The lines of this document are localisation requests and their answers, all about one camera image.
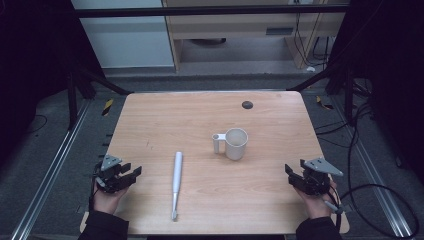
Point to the person's right hand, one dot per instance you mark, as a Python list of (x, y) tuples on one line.
[(316, 203)]

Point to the person's left hand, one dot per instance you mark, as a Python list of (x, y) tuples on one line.
[(107, 200)]

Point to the yellow black striped tape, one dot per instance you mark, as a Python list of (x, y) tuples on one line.
[(107, 106), (323, 103)]

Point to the white cabinet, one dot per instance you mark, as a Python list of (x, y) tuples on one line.
[(126, 36)]

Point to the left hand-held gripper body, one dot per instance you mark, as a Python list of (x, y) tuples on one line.
[(108, 173)]

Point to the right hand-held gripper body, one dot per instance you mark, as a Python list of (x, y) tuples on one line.
[(316, 178)]

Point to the black horizontal bar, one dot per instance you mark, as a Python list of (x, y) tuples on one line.
[(206, 11)]

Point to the black metal stand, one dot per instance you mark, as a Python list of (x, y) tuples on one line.
[(340, 83), (80, 90)]

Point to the white toothbrush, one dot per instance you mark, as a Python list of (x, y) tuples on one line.
[(176, 183)]

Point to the aluminium rail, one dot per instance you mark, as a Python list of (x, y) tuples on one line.
[(50, 173), (373, 166)]

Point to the wooden desk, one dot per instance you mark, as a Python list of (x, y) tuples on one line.
[(233, 30)]

